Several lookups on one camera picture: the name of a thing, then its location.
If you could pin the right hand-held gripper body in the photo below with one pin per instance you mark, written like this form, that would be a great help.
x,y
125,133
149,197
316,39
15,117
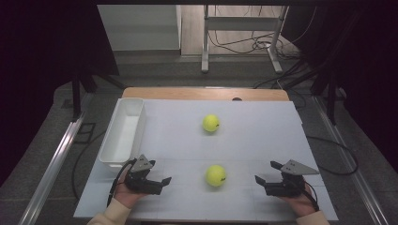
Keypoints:
x,y
289,184

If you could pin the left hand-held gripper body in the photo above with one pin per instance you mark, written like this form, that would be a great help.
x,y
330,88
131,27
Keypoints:
x,y
142,184

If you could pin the white plastic bin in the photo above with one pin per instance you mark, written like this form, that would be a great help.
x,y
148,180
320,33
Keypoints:
x,y
123,134

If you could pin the yellow tennis ball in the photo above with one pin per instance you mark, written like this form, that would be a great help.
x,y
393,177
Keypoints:
x,y
216,175
211,122

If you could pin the person's left hand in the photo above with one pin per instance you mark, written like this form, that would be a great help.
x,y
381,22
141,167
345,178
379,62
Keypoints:
x,y
126,195

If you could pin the person's right hand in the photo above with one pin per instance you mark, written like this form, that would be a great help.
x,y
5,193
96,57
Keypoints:
x,y
302,204

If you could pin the white table mat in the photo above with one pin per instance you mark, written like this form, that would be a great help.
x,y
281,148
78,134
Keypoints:
x,y
244,150

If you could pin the black tripod stand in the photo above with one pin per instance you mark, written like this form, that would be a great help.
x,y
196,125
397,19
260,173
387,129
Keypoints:
x,y
76,97
331,93

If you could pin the white cabinet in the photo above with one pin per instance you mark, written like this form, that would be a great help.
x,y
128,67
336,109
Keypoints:
x,y
140,28

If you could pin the dark curtain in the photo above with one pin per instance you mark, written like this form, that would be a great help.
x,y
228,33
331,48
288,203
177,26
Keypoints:
x,y
37,62
369,62

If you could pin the aluminium floor rail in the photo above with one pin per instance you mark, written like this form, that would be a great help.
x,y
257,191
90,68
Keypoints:
x,y
53,165
350,162

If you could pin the white metal stand frame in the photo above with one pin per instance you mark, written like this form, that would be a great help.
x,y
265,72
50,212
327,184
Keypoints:
x,y
241,23

